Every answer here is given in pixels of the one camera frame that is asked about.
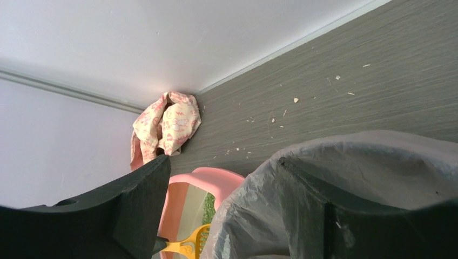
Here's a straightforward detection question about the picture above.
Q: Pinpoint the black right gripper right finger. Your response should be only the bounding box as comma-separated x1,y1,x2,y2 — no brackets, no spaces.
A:
275,157,457,258

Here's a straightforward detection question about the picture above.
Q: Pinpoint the green cat litter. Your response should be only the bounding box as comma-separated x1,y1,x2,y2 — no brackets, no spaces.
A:
201,193,215,225

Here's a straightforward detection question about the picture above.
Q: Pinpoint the orange litter scoop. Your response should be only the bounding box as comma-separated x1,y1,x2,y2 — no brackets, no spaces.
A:
161,224,211,259

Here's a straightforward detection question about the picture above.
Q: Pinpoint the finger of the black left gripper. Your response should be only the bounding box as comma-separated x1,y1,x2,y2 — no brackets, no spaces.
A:
153,237,169,254

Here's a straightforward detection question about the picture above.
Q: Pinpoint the pink floral cloth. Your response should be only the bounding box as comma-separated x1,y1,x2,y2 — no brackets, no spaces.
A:
130,91,201,171

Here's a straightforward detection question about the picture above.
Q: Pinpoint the pink plastic trash bag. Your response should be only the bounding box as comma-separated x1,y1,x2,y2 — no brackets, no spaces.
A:
201,131,457,258

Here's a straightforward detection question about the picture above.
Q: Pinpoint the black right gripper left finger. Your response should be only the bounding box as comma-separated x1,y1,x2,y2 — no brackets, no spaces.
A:
1,155,171,258

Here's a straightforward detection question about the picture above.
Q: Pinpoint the pink litter box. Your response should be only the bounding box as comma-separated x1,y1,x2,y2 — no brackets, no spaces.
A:
155,167,244,258

